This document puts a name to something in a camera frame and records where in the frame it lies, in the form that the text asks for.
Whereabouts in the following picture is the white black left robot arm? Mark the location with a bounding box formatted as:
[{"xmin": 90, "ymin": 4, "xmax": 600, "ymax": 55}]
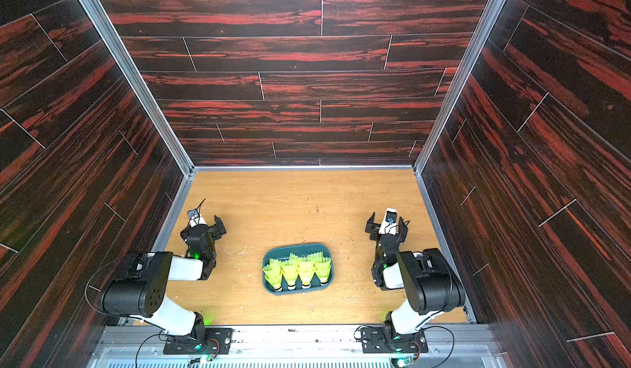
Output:
[{"xmin": 97, "ymin": 210, "xmax": 227, "ymax": 343}]

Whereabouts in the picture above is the yellow shuttlecock four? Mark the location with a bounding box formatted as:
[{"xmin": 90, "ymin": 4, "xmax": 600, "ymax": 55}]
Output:
[{"xmin": 298, "ymin": 261, "xmax": 315, "ymax": 288}]

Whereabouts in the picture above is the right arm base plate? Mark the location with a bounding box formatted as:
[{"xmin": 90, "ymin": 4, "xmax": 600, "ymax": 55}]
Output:
[{"xmin": 353, "ymin": 325, "xmax": 428, "ymax": 354}]

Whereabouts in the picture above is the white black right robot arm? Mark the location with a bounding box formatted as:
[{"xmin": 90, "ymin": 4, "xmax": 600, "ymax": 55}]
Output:
[{"xmin": 365, "ymin": 209, "xmax": 466, "ymax": 338}]

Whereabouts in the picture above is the teal plastic storage tray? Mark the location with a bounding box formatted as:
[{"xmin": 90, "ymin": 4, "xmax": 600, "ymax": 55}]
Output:
[{"xmin": 262, "ymin": 243, "xmax": 335, "ymax": 295}]

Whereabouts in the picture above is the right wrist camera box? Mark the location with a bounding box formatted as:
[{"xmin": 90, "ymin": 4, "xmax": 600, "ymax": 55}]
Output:
[{"xmin": 379, "ymin": 208, "xmax": 399, "ymax": 235}]

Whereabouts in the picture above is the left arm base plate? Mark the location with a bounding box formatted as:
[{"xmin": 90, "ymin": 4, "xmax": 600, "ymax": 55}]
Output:
[{"xmin": 163, "ymin": 326, "xmax": 233, "ymax": 357}]

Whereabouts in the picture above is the yellow shuttlecock three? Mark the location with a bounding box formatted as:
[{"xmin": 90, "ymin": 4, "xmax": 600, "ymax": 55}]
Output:
[{"xmin": 307, "ymin": 251, "xmax": 325, "ymax": 264}]

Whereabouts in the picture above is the yellow shuttlecock eight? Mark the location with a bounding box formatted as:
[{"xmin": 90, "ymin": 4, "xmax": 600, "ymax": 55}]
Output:
[{"xmin": 263, "ymin": 259, "xmax": 283, "ymax": 292}]

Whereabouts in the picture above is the yellow shuttlecock two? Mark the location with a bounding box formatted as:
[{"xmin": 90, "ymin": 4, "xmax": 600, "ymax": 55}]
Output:
[{"xmin": 287, "ymin": 253, "xmax": 304, "ymax": 265}]

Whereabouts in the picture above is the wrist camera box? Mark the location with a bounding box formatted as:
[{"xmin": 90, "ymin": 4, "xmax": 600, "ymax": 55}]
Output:
[
  {"xmin": 379, "ymin": 208, "xmax": 399, "ymax": 235},
  {"xmin": 187, "ymin": 208, "xmax": 207, "ymax": 228}
]

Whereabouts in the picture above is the yellow shuttlecock nine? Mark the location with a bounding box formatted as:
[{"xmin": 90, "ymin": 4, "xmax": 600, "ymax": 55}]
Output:
[{"xmin": 281, "ymin": 261, "xmax": 298, "ymax": 290}]

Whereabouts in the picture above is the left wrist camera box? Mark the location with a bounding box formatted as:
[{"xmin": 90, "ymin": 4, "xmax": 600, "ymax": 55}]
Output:
[{"xmin": 187, "ymin": 208, "xmax": 207, "ymax": 228}]

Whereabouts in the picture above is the yellow shuttlecock one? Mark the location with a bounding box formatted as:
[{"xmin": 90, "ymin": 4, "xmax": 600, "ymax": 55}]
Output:
[{"xmin": 314, "ymin": 257, "xmax": 332, "ymax": 285}]

